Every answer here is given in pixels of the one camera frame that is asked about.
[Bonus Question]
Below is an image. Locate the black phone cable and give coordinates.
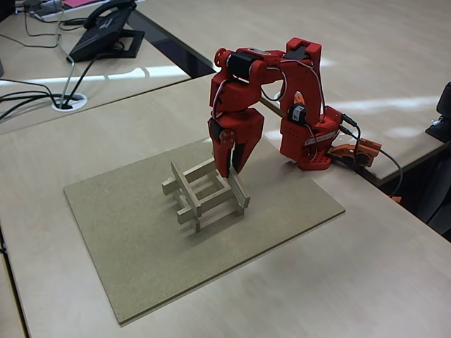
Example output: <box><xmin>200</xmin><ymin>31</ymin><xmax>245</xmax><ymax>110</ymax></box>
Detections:
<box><xmin>68</xmin><ymin>56</ymin><xmax>98</xmax><ymax>106</ymax></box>

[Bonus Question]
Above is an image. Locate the white grommet with cables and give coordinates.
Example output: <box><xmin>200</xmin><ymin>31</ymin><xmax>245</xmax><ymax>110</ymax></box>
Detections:
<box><xmin>51</xmin><ymin>93</ymin><xmax>88</xmax><ymax>112</ymax></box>

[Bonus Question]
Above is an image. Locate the forearm servo wire loop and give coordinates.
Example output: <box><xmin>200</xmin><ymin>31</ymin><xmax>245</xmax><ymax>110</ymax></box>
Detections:
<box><xmin>259</xmin><ymin>68</ymin><xmax>287</xmax><ymax>102</ymax></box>

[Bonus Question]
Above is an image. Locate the black desk phone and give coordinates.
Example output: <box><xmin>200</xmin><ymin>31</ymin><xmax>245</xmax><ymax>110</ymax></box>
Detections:
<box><xmin>68</xmin><ymin>0</ymin><xmax>146</xmax><ymax>63</ymax></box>

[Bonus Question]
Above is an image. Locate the black desk cable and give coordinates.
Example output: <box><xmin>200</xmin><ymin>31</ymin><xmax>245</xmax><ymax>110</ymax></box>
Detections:
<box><xmin>0</xmin><ymin>79</ymin><xmax>64</xmax><ymax>106</ymax></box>
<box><xmin>0</xmin><ymin>92</ymin><xmax>59</xmax><ymax>120</ymax></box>

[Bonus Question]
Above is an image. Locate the pink paper sheet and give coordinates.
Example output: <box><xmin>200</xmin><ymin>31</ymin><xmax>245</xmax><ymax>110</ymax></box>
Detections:
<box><xmin>62</xmin><ymin>0</ymin><xmax>106</xmax><ymax>8</ymax></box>

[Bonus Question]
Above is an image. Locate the short black plug cable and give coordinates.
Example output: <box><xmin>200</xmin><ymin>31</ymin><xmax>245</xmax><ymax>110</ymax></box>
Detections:
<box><xmin>339</xmin><ymin>113</ymin><xmax>361</xmax><ymax>158</ymax></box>

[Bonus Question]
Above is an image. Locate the brown MDF base board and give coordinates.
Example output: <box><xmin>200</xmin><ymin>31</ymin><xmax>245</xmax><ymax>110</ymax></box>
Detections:
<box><xmin>63</xmin><ymin>123</ymin><xmax>347</xmax><ymax>327</ymax></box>

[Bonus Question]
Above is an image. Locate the long grey-black power cable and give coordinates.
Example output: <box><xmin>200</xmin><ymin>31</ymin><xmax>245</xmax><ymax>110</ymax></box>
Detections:
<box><xmin>378</xmin><ymin>149</ymin><xmax>404</xmax><ymax>198</ymax></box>

